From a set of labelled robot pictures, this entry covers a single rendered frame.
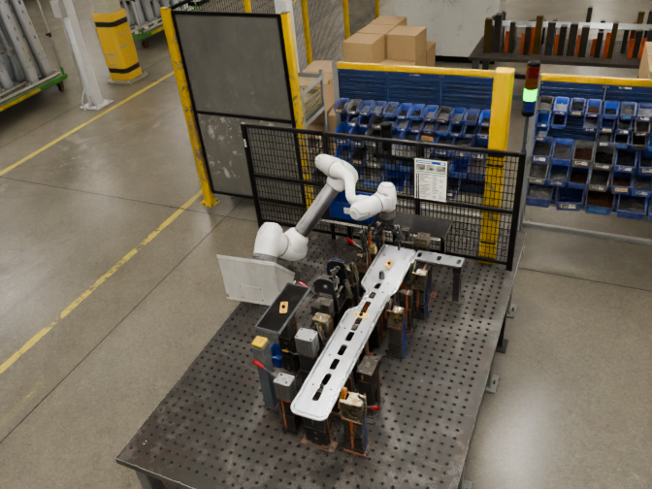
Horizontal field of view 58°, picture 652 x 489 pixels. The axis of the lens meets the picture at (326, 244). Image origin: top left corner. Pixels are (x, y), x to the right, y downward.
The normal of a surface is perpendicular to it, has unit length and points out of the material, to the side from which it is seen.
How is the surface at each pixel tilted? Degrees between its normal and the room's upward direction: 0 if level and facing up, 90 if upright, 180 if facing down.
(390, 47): 90
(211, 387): 0
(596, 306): 0
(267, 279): 90
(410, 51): 90
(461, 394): 0
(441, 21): 90
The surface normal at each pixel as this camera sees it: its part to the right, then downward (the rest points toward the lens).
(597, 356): -0.08, -0.81
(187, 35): -0.43, 0.55
